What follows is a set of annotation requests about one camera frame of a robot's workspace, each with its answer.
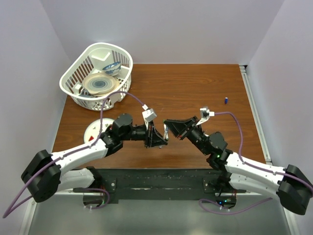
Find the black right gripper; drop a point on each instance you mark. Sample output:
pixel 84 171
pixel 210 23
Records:
pixel 178 128

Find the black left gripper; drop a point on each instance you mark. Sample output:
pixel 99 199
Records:
pixel 151 137

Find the white purple pen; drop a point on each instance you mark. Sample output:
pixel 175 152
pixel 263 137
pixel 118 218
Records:
pixel 166 130

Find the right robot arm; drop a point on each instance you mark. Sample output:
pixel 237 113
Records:
pixel 288 184

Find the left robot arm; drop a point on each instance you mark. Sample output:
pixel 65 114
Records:
pixel 48 173

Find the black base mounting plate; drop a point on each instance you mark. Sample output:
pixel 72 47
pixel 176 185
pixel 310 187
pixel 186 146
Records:
pixel 163 184

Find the strawberry pattern plate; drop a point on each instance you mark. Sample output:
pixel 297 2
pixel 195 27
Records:
pixel 92 131

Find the beige blue ceramic plate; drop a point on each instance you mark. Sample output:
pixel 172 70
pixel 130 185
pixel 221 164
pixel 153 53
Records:
pixel 99 84

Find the blue white ceramic bowl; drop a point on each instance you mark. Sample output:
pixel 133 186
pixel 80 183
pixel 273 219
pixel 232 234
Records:
pixel 112 69

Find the white plastic dish basket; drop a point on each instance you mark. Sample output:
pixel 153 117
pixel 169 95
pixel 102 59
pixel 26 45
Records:
pixel 92 61

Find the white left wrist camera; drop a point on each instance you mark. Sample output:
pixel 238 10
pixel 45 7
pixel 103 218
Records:
pixel 148 116

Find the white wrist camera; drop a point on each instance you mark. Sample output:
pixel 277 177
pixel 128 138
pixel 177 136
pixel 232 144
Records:
pixel 205 114
pixel 148 116

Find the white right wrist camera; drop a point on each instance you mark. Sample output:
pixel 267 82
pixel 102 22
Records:
pixel 205 114

